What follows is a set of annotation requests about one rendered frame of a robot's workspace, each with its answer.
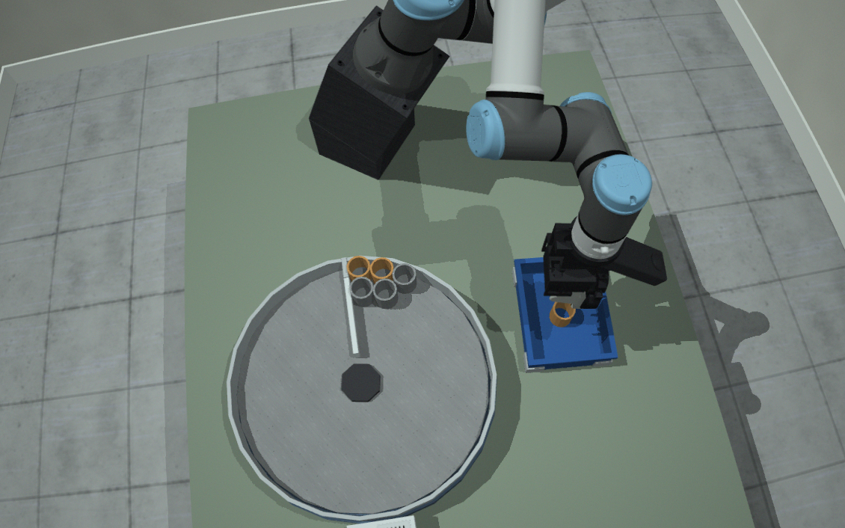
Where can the grey metal sleeve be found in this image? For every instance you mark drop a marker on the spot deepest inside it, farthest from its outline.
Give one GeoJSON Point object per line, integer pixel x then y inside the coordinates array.
{"type": "Point", "coordinates": [356, 284]}
{"type": "Point", "coordinates": [402, 269]}
{"type": "Point", "coordinates": [383, 284]}

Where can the grey round turntable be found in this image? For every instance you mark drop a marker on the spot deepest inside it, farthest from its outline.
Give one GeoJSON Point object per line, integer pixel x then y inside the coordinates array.
{"type": "Point", "coordinates": [361, 411]}

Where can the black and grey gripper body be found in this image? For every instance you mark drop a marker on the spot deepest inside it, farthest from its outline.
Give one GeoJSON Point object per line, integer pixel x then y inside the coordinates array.
{"type": "Point", "coordinates": [569, 268]}

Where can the bronze bushing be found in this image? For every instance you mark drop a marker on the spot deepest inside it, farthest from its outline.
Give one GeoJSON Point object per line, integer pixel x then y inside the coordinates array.
{"type": "Point", "coordinates": [559, 321]}
{"type": "Point", "coordinates": [357, 262]}
{"type": "Point", "coordinates": [378, 264]}

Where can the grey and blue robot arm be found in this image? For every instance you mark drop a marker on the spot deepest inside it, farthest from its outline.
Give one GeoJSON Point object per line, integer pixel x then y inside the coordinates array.
{"type": "Point", "coordinates": [512, 123]}

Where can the blue rectangular crate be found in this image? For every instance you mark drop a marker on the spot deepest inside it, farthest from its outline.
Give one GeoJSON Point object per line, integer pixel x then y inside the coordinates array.
{"type": "Point", "coordinates": [589, 332]}

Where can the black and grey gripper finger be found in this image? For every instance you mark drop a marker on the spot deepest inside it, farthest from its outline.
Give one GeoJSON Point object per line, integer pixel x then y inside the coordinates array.
{"type": "Point", "coordinates": [578, 300]}

